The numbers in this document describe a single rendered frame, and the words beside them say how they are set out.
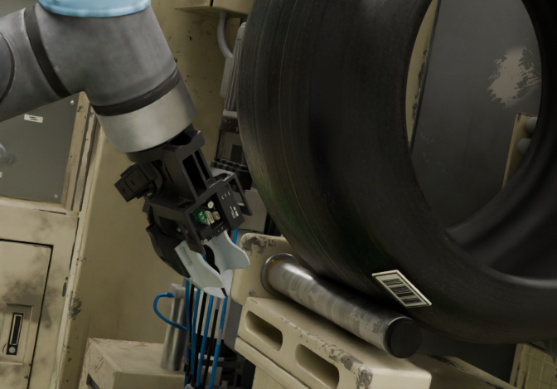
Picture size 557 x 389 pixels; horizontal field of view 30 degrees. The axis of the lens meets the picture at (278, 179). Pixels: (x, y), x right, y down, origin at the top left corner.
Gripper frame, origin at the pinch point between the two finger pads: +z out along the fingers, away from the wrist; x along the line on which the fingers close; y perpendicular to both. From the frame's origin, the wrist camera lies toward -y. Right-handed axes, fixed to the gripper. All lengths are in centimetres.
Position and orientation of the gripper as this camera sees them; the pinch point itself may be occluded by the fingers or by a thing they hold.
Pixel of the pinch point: (216, 284)
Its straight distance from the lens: 113.6
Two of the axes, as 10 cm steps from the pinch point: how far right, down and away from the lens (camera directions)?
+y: 6.5, 1.6, -7.4
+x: 6.8, -5.5, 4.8
